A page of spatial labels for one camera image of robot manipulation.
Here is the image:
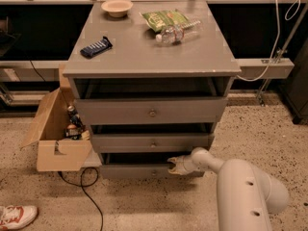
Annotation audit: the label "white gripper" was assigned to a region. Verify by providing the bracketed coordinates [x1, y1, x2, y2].
[167, 156, 196, 175]

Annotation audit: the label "grey bottom drawer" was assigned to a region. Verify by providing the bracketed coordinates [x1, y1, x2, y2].
[99, 152, 206, 180]

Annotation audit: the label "grey drawer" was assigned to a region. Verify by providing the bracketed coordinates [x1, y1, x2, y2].
[75, 98, 227, 125]
[91, 133, 214, 153]
[99, 152, 206, 180]

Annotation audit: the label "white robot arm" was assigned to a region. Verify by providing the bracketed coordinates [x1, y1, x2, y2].
[168, 147, 290, 231]

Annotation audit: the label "grey middle drawer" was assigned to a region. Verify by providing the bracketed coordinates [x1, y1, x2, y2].
[91, 133, 214, 153]

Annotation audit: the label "grey top drawer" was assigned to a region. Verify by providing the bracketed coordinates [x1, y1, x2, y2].
[75, 98, 227, 125]

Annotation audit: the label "grey wooden drawer cabinet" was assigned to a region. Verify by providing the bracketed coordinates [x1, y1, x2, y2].
[63, 0, 242, 166]

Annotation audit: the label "open cardboard box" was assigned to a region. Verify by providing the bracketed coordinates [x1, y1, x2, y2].
[21, 64, 92, 171]

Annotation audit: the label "small items in box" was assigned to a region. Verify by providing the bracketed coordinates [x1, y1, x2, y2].
[64, 115, 90, 141]

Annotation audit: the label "dark soda can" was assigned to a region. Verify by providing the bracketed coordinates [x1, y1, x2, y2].
[67, 105, 78, 116]

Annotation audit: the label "clear plastic water bottle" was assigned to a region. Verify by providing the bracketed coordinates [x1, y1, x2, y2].
[156, 19, 202, 45]

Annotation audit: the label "dark cabinet at right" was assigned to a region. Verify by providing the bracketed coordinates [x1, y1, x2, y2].
[280, 39, 308, 124]

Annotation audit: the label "green chip bag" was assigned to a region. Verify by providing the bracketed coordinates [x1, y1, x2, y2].
[141, 10, 189, 33]

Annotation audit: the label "beige paper bowl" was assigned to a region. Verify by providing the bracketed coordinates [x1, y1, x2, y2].
[101, 0, 133, 18]

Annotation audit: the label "white and red sneaker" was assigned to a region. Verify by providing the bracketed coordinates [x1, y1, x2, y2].
[0, 205, 39, 231]

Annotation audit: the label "black floor cable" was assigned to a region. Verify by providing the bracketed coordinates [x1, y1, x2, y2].
[57, 167, 105, 231]

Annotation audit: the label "white hanging cable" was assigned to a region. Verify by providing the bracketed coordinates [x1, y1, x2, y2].
[236, 0, 302, 83]

